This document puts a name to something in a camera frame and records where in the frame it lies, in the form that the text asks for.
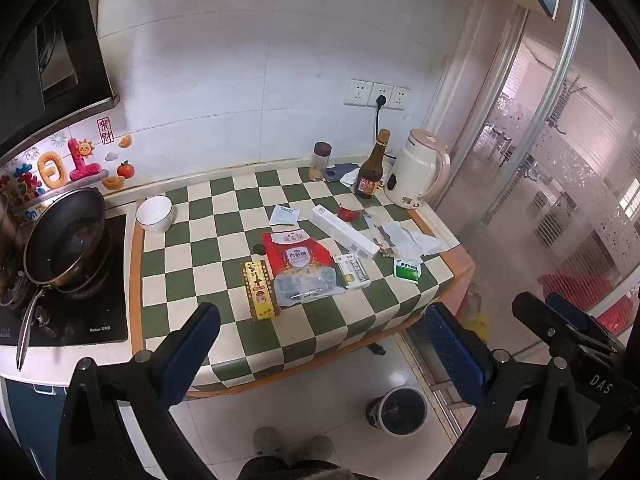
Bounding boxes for dark frying pan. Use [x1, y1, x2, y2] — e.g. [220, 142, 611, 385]
[17, 187, 108, 371]

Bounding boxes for brown sauce bottle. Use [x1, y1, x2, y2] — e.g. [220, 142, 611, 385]
[355, 128, 392, 199]

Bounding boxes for frosted glass sliding door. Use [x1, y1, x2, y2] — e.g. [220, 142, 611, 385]
[430, 0, 640, 341]

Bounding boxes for white tissue paper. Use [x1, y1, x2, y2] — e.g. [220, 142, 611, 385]
[362, 207, 448, 261]

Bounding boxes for person's leg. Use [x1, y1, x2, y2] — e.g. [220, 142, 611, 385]
[300, 460, 351, 480]
[240, 457, 301, 480]

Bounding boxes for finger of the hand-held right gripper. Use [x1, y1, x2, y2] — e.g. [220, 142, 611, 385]
[511, 291, 622, 357]
[544, 292, 608, 335]

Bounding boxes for yellow snack packet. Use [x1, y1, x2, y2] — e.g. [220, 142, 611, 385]
[241, 260, 279, 322]

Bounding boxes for silver foil wrapper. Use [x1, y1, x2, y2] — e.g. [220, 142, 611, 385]
[369, 220, 396, 259]

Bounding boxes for long white pink box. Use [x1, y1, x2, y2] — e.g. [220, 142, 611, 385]
[311, 204, 381, 261]

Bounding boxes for dark metal pot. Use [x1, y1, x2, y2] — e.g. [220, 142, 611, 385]
[0, 195, 26, 306]

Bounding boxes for black plug with cable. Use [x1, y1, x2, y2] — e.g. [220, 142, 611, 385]
[372, 94, 388, 148]

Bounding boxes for red white sugar bag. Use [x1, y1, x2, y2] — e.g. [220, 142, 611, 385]
[262, 230, 348, 308]

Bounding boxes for black bin liner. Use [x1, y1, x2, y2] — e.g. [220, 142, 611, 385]
[382, 400, 423, 433]

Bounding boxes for green white checkered mat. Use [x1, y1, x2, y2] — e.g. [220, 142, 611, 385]
[141, 165, 463, 393]

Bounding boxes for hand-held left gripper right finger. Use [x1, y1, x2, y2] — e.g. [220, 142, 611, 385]
[425, 301, 606, 480]

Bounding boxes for person's right leg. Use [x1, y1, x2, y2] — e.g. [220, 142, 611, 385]
[300, 460, 351, 480]

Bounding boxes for colourful wall stickers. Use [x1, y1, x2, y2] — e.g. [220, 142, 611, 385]
[0, 115, 137, 221]

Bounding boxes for white pink electric kettle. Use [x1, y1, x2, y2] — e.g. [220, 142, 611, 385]
[383, 128, 452, 211]

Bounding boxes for green white sachet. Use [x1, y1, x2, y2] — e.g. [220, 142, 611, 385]
[393, 257, 423, 284]

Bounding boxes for red plastic basket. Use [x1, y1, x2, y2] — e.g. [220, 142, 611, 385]
[537, 270, 640, 336]

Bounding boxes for spice jar with brown lid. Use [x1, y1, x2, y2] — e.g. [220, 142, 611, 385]
[309, 141, 332, 182]

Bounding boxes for grey fuzzy slipper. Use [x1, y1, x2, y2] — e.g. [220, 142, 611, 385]
[290, 435, 336, 466]

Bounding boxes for metal door track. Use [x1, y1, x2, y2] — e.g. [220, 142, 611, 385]
[400, 330, 481, 441]

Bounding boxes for yellow plastic bag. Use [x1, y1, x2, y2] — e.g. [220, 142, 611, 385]
[460, 310, 491, 346]

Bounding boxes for black range hood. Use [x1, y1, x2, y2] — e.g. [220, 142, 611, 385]
[0, 0, 121, 161]

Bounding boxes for blue base cabinet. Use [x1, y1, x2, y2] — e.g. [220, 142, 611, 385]
[0, 375, 71, 480]

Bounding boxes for dark blue pouch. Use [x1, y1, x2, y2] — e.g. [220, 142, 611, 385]
[325, 162, 362, 186]

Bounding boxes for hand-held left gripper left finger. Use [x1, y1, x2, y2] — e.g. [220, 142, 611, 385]
[56, 301, 222, 480]

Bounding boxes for white bowl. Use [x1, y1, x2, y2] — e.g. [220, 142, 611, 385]
[136, 195, 174, 234]

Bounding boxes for small green white carton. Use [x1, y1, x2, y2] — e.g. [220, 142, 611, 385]
[332, 253, 372, 291]

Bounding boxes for light blue sachet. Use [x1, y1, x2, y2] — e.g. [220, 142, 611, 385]
[269, 204, 301, 227]

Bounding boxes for person's left leg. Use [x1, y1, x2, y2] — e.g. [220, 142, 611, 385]
[240, 457, 301, 480]

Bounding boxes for black induction cooktop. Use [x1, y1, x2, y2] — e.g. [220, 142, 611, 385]
[0, 210, 130, 348]

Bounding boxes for grey round trash bin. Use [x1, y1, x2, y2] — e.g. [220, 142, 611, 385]
[367, 385, 429, 436]

